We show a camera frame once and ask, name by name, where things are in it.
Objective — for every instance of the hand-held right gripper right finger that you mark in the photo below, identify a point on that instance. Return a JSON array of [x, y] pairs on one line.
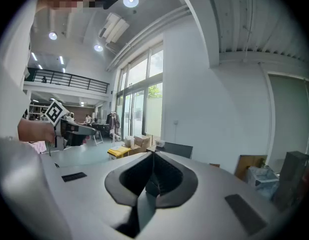
[[179, 184]]

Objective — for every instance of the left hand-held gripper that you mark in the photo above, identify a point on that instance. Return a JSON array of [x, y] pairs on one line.
[[54, 112]]

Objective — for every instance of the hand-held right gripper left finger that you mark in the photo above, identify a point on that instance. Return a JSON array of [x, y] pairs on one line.
[[122, 184]]

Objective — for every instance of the person's left forearm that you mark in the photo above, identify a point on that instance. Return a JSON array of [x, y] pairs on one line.
[[34, 131]]

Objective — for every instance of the black folding table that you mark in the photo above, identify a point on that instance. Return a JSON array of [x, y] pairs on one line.
[[100, 130]]

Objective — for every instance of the clothes rack with dark garments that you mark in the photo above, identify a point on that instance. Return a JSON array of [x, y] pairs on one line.
[[113, 121]]

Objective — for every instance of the white plastic canister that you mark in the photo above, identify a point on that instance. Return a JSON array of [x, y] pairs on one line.
[[129, 141]]

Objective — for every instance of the pink checkered table cloth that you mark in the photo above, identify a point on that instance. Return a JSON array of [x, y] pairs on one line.
[[38, 146]]

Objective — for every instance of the brown cardboard box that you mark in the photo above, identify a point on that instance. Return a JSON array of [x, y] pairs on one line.
[[142, 142]]

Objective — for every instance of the black balcony railing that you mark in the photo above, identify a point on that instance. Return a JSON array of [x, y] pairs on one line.
[[69, 80]]

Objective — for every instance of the flat brown cardboard sheet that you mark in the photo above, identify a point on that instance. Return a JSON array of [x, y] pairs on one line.
[[249, 165]]

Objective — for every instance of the tall glass window front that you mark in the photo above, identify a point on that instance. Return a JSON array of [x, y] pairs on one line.
[[142, 94]]

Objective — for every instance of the strip ceiling light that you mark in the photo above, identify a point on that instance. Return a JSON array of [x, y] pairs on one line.
[[61, 60], [34, 56]]

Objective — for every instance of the person's white shirt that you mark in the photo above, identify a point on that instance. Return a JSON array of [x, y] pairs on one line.
[[12, 84]]

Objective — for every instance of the clear crumpled plastic bag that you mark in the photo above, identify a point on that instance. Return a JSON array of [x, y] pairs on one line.
[[263, 181]]

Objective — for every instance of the round ceiling light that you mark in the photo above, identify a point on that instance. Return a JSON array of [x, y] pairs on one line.
[[52, 36], [98, 48], [131, 0]]

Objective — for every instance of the white ceiling air conditioner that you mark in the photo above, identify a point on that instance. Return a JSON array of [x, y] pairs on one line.
[[114, 27]]

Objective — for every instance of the tall dark grey box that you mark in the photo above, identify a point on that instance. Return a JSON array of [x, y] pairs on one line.
[[292, 179]]

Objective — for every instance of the white ceiling pipes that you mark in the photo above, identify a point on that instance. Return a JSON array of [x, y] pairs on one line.
[[149, 34]]

